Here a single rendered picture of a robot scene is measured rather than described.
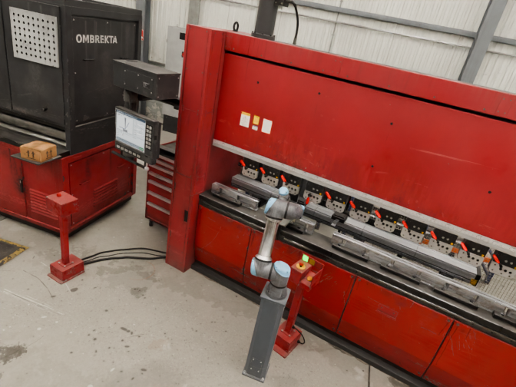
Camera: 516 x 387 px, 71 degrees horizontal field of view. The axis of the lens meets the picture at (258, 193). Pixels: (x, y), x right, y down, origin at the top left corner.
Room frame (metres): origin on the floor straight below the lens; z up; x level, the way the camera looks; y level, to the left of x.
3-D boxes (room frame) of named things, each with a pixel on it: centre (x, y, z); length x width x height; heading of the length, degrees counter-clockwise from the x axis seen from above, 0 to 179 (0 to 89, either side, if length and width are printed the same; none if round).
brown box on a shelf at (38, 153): (2.89, 2.00, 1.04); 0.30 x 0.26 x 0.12; 77
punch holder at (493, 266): (2.16, -1.73, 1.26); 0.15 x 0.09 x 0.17; 66
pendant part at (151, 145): (2.78, 1.05, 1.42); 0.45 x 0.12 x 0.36; 62
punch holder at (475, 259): (2.25, -1.55, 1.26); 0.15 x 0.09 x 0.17; 66
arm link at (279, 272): (1.98, -0.25, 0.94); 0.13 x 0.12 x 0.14; 83
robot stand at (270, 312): (1.98, -0.26, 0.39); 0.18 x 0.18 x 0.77; 77
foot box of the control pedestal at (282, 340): (2.29, -0.47, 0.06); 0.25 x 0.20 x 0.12; 147
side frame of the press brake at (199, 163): (3.37, 0.52, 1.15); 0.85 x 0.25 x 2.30; 156
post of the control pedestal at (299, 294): (2.32, -0.48, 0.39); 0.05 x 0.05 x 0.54; 57
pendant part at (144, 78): (2.88, 1.05, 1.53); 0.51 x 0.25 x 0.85; 62
